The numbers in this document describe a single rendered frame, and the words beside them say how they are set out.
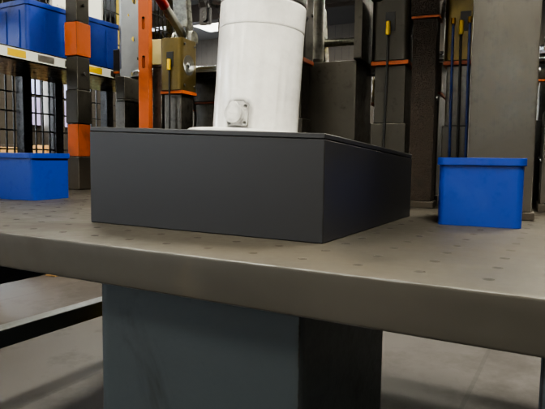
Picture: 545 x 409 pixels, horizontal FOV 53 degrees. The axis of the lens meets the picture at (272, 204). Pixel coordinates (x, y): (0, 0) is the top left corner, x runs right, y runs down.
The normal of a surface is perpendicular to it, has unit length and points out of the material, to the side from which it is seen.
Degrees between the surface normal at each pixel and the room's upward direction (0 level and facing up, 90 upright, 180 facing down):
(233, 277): 90
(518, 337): 90
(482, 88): 90
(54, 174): 90
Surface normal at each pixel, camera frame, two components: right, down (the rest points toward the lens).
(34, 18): 0.87, 0.05
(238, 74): -0.46, 0.01
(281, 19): 0.43, 0.08
